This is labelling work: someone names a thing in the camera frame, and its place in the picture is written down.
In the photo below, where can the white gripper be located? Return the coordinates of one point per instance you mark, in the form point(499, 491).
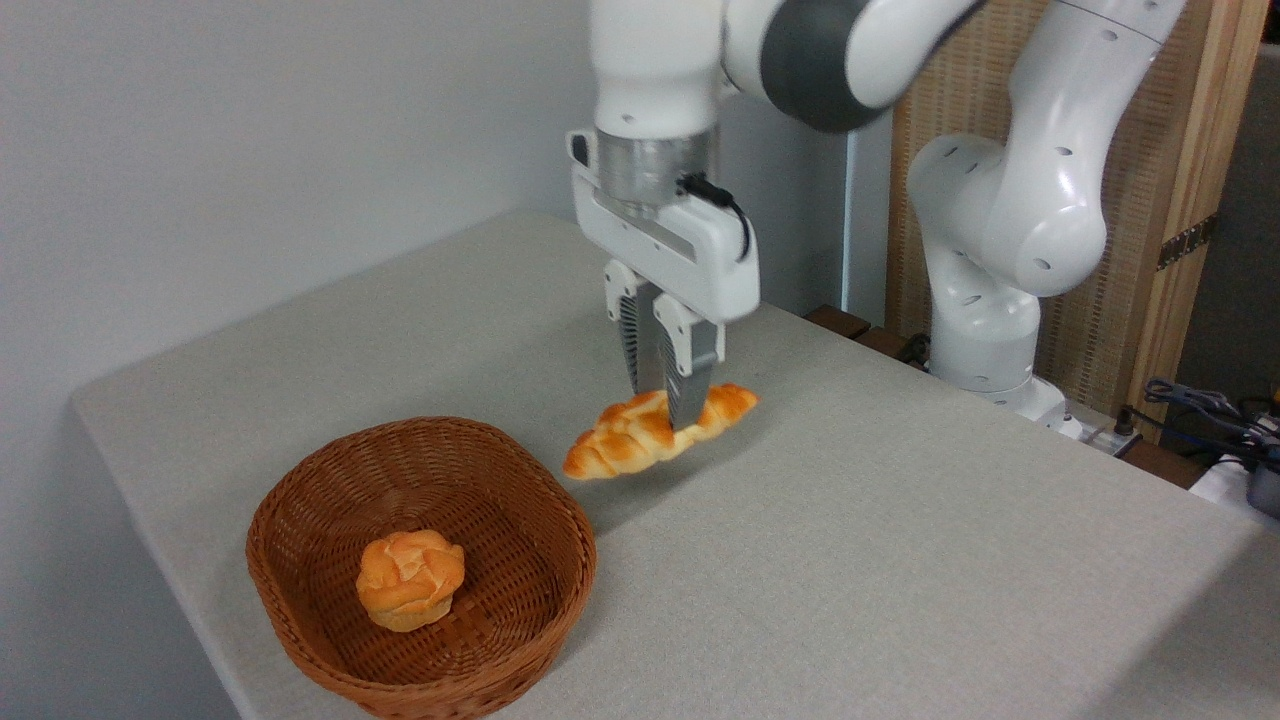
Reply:
point(710, 260)

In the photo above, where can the braided golden bread loaf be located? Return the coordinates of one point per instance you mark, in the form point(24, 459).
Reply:
point(620, 445)

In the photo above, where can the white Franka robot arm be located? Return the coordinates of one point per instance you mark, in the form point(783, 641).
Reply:
point(1030, 220)

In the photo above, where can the brown wicker basket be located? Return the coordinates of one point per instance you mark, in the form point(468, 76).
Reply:
point(500, 520)

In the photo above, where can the round golden bread bun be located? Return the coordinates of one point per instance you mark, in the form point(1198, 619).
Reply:
point(410, 580)

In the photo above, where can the white cloth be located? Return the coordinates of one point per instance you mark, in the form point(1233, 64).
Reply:
point(1220, 480)

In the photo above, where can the grey box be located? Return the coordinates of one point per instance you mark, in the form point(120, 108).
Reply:
point(1265, 490)

